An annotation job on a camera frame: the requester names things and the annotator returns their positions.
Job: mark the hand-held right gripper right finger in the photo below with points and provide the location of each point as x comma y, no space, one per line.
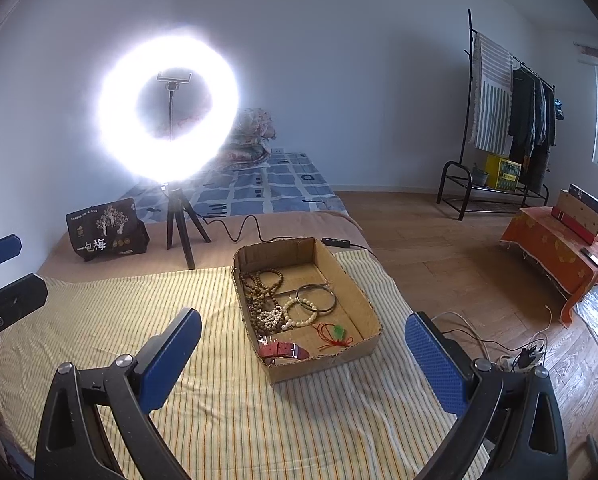
436,365

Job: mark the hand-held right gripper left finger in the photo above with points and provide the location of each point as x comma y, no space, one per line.
171,360

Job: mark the cardboard box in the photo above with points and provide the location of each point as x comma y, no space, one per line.
304,365

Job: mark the thin metal bangle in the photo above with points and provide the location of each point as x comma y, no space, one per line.
316,285

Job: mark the white power strip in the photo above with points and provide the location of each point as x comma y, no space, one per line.
521,357

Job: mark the black printed bag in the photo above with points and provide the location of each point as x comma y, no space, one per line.
109,230

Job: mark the tan mattress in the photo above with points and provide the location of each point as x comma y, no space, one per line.
219,255

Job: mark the yellow striped cloth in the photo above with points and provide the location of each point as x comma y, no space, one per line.
279,420

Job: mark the black light tripod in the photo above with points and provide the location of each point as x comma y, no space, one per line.
176,230

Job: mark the orange cloth covered table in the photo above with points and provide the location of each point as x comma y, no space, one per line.
544,245

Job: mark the black remote control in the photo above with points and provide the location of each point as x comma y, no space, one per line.
590,256

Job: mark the green pot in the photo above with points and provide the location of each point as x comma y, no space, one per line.
480,176

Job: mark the wooden box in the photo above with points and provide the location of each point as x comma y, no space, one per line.
579,220

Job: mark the yellow box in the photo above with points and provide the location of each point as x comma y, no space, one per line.
504,172

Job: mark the blue patterned bed sheet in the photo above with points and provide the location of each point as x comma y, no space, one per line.
279,185

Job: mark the dark long box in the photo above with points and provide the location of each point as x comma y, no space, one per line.
586,199

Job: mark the folded floral quilts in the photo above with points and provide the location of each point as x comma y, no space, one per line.
249,135

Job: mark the phone holder clamp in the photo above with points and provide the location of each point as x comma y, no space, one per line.
174,77

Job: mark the dark hanging clothes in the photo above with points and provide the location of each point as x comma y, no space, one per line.
526,110

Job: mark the striped hanging towel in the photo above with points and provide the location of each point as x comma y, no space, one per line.
491,100

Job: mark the blue hanging pouch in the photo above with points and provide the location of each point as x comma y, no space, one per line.
558,110

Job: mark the black clothes rack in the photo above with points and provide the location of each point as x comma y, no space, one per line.
469,25

